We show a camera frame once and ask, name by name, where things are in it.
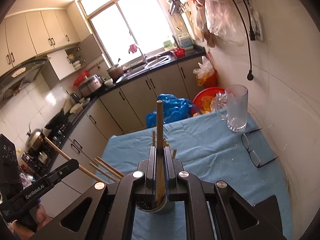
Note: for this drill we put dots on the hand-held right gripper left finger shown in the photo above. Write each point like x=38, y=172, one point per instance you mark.
x=151, y=166

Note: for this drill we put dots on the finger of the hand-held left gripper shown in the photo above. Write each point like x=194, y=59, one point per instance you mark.
x=66, y=168

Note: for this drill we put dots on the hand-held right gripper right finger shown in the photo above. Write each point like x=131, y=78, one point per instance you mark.
x=168, y=166

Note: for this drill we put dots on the long wooden chopstick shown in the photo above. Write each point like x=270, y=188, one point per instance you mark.
x=58, y=151
x=154, y=137
x=110, y=167
x=159, y=130
x=174, y=153
x=103, y=172

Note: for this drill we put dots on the dark perforated utensil holder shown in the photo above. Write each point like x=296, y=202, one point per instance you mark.
x=155, y=208

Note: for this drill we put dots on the person's left hand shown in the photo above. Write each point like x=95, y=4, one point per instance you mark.
x=42, y=217

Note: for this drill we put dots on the cluttered condiment bottles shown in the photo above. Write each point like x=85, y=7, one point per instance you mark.
x=25, y=170

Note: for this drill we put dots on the gas stove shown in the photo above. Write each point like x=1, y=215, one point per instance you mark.
x=56, y=137

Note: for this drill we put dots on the shiny steel stovetop kettle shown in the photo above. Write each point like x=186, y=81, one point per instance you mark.
x=35, y=140

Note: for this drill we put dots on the blue tablecloth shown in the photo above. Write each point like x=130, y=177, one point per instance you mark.
x=212, y=155

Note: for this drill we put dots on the black frying pan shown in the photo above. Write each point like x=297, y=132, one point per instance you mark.
x=56, y=121

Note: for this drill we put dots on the blue plastic bag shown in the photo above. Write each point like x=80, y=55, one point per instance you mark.
x=175, y=110

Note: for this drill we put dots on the white bowls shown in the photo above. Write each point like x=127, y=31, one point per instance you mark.
x=76, y=108

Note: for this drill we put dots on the steel electric kettle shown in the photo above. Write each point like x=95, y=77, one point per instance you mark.
x=74, y=97

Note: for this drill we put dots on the large red basin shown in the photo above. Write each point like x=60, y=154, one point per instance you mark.
x=207, y=95

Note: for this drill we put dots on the dark-framed eyeglasses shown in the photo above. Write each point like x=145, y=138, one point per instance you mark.
x=253, y=155

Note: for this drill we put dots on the silver rice cooker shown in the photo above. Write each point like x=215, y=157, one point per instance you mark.
x=91, y=85

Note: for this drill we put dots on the clear glass mug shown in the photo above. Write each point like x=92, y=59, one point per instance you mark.
x=236, y=110

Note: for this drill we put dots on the red plastic basket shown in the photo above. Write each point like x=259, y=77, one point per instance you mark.
x=81, y=77

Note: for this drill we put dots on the red waste bin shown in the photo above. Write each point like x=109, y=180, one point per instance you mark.
x=210, y=81

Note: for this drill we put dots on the small white bowl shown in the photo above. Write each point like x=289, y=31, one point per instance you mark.
x=108, y=81

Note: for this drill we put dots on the brown cooking pot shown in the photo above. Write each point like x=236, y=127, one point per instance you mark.
x=115, y=72

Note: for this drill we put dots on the clear plastic bag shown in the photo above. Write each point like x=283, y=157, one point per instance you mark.
x=203, y=70

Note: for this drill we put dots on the steel kitchen sink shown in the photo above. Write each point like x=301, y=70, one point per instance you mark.
x=150, y=63

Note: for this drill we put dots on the grey range hood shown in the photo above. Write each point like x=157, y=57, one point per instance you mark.
x=22, y=75

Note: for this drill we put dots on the open dish cabinet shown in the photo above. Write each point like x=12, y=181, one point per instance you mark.
x=72, y=57

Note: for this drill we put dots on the chrome sink faucet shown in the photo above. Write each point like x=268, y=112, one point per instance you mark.
x=143, y=53

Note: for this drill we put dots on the small red basin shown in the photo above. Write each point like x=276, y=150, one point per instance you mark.
x=178, y=52

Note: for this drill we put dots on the pink cloth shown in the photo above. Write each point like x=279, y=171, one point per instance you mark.
x=133, y=48

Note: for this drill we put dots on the green container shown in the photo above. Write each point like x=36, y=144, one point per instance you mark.
x=169, y=45

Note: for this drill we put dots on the white detergent bottle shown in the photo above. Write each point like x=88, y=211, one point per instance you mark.
x=186, y=41

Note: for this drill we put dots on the upper kitchen cabinets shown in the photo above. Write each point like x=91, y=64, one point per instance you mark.
x=40, y=35

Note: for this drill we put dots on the kitchen window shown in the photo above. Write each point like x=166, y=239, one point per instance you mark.
x=127, y=22

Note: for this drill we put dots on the hanging plastic bags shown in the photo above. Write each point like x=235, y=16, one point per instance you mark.
x=220, y=17

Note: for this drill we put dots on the wall utensil rack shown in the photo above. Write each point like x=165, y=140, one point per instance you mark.
x=180, y=3

